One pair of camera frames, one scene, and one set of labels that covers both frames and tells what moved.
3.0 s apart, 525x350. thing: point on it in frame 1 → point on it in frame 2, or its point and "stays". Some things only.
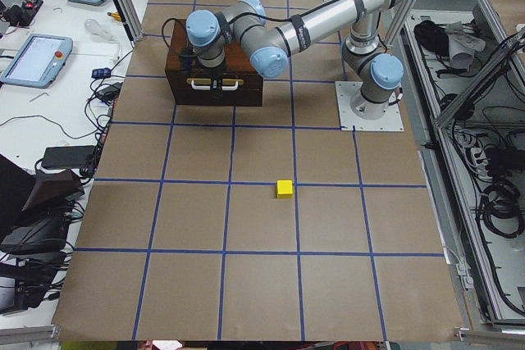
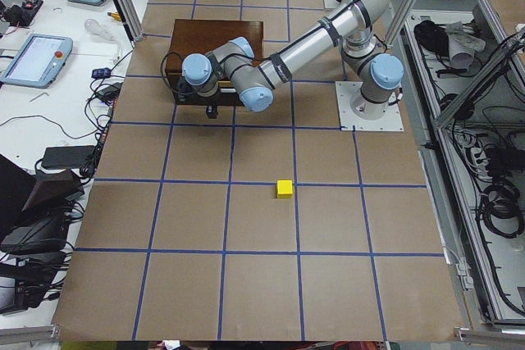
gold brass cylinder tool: x=116 y=15 stays
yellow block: x=285 y=189 stays
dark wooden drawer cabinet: x=191 y=84 stays
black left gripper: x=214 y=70 → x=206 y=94
